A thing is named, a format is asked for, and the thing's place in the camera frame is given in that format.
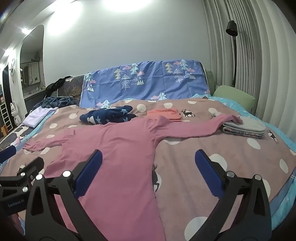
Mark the blue tree-print sheet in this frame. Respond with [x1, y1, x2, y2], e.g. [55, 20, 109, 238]
[80, 60, 212, 108]

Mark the lavender garment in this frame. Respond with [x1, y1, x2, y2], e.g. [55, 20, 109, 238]
[22, 107, 60, 127]

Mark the black garment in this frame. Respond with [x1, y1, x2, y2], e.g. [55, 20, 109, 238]
[45, 77, 74, 98]

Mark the coral folded garment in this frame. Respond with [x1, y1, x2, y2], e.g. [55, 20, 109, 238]
[147, 108, 183, 122]

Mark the small green pillow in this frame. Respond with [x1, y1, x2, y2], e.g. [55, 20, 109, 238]
[205, 70, 218, 91]

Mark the grey pleated curtain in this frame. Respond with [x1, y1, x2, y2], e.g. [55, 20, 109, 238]
[202, 0, 296, 144]

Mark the dark blue fuzzy blanket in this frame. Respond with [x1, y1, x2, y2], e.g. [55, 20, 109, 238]
[32, 96, 80, 110]

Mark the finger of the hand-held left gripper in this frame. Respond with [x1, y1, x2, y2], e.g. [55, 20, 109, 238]
[0, 146, 17, 163]
[0, 156, 45, 193]

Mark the grey folded garment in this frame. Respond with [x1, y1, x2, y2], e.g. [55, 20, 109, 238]
[222, 119, 267, 133]

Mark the black floor lamp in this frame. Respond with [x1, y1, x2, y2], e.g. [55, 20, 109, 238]
[225, 20, 238, 88]

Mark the dark printed bed sheet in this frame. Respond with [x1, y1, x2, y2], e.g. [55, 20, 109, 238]
[0, 123, 35, 152]

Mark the white ladder shelf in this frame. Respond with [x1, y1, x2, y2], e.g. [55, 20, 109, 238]
[0, 103, 12, 133]

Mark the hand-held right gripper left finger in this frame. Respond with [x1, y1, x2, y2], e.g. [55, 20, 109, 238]
[25, 149, 107, 241]

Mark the pink long-sleeve garment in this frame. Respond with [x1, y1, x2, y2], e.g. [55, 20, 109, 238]
[23, 115, 243, 241]

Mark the dark floral cloth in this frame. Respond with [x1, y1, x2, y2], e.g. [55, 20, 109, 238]
[57, 75, 87, 107]

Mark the navy star-print garment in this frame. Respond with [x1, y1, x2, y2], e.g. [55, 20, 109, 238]
[79, 105, 137, 126]

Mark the pink polka-dot deer blanket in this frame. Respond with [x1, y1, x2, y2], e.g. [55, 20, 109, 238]
[0, 97, 296, 241]

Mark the floral patterned folded garment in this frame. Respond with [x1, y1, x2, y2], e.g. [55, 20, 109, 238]
[222, 127, 265, 139]

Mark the white cat figure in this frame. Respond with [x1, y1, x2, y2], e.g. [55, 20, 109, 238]
[9, 101, 22, 123]

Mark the large green pillow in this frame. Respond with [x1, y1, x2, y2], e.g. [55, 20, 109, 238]
[213, 85, 256, 114]

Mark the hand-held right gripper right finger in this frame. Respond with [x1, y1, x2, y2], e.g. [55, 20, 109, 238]
[195, 149, 272, 241]

